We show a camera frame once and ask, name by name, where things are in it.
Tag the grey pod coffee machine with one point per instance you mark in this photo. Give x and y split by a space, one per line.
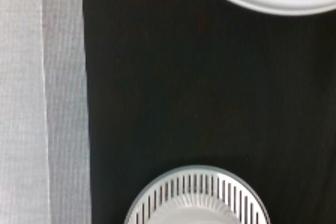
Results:
200 179

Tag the white two-tier round shelf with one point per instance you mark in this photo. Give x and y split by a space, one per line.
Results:
288 7

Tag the grey woven placemat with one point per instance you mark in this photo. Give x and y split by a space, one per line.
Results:
44 116

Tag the white ceramic mug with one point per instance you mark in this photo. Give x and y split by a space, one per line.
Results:
194 209

